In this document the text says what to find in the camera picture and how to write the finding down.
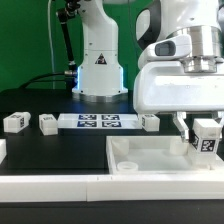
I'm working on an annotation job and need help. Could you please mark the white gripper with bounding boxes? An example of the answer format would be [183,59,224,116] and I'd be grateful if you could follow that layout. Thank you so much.
[133,61,224,142]

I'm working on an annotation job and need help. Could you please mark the white square table top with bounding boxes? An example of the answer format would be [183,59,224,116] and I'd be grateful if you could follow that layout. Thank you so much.
[106,136,224,175]

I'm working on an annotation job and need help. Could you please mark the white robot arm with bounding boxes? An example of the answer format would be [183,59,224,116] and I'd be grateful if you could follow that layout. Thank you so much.
[74,0,224,139]

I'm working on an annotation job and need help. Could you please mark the white front fence bar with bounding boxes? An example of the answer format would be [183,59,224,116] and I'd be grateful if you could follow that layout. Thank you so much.
[0,173,224,202]

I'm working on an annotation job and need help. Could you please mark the white plate with fiducial tags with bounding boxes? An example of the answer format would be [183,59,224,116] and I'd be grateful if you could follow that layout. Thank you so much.
[58,113,141,129]

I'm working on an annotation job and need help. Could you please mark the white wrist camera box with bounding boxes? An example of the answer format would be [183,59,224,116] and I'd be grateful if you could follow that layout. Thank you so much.
[138,34,192,69]

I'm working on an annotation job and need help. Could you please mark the black cables behind base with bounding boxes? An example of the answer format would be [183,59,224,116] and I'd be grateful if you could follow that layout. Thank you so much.
[19,72,75,90]

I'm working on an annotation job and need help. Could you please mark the black camera stand pole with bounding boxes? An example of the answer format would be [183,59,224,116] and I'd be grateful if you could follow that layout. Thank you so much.
[56,0,80,91]

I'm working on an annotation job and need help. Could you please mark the white hanging cable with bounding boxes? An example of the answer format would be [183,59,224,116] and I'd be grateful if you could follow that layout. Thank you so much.
[46,0,57,90]

